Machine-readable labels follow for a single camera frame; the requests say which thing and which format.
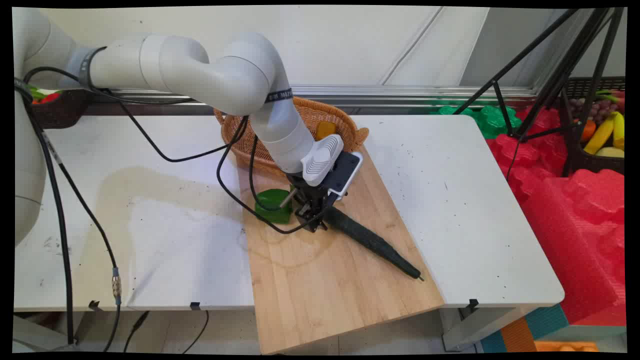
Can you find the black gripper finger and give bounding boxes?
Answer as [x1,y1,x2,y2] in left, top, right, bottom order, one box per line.
[294,202,315,227]
[310,212,331,234]

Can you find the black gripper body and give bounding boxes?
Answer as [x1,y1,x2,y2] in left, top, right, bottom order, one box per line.
[286,170,335,223]

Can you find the orange toy bell pepper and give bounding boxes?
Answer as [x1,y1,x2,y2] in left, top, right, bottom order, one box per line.
[315,120,337,142]

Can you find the green toy bell pepper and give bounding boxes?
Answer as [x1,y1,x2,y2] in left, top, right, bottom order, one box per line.
[254,188,295,225]

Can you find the dark green toy cucumber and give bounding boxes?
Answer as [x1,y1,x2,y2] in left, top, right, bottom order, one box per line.
[324,206,425,282]

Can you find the bamboo cutting board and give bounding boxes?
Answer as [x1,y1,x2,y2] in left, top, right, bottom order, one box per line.
[236,145,446,355]

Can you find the woven wicker basket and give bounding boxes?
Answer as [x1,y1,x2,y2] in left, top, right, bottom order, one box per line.
[214,96,370,181]

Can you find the white table leg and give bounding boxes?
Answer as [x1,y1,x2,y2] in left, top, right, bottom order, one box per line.
[440,305,536,352]

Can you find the green foam sheet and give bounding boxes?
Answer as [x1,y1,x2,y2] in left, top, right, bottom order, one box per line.
[429,104,523,140]

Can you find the teal orange foam mat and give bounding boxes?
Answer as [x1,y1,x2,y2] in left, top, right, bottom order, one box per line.
[480,302,571,353]

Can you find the red foam sheets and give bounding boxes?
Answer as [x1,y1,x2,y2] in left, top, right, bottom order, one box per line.
[486,105,627,327]

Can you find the dark woven vegetable basket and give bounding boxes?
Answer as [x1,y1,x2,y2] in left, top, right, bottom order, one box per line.
[31,89,95,130]

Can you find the orange foam tray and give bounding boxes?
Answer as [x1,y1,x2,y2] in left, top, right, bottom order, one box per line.
[534,341,600,353]

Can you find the black tripod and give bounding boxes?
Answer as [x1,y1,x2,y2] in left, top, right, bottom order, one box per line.
[452,7,626,178]

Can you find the dark woven fruit basket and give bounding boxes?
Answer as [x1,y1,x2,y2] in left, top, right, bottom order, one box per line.
[562,76,626,176]

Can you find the long yellow toy banana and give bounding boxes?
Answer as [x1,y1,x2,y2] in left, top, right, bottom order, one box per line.
[583,115,616,155]

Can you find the purple toy grapes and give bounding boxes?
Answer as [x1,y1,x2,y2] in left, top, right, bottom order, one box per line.
[570,98,621,126]

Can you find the short yellow toy banana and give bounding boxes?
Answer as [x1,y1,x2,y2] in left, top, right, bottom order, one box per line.
[612,111,626,150]

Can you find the black white wrist camera box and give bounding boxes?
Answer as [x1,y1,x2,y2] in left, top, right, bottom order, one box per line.
[322,151,364,202]

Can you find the aluminium window rail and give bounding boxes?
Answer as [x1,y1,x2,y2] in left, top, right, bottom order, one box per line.
[92,84,538,108]

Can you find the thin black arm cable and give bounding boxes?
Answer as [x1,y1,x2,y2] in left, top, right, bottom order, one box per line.
[22,66,331,236]

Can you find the thin black floor cable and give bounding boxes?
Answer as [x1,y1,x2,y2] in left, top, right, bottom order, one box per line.
[181,310,210,355]

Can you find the black cable with metal connector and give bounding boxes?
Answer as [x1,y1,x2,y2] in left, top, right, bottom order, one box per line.
[40,130,124,353]

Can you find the black floor cable with plug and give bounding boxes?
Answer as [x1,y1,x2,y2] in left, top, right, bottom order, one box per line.
[123,311,150,353]

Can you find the thick black cable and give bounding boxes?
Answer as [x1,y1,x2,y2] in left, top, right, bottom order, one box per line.
[14,82,76,347]

